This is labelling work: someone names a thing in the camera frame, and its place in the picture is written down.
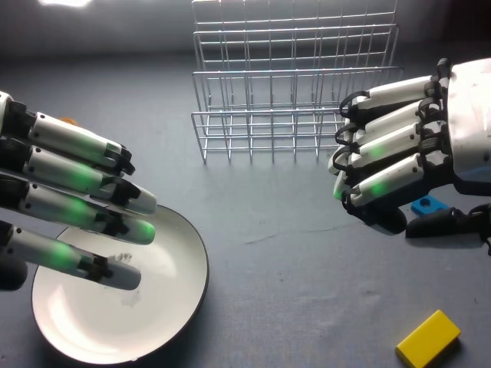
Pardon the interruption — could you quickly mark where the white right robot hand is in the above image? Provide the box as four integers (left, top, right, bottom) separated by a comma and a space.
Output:
325, 57, 491, 256

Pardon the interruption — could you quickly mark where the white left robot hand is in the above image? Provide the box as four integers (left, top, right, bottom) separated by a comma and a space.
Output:
0, 90, 158, 292

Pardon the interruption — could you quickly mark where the white plate with black rim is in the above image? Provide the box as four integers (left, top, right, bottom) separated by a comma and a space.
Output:
30, 202, 210, 365

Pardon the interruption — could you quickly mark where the blue block with two holes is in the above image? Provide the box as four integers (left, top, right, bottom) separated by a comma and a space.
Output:
410, 195, 450, 215

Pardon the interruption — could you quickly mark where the yellow rectangular block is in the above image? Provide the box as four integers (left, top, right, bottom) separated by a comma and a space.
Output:
394, 309, 462, 368

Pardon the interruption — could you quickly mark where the silver wire dish rack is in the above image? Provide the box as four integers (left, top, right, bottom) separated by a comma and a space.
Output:
190, 0, 404, 165

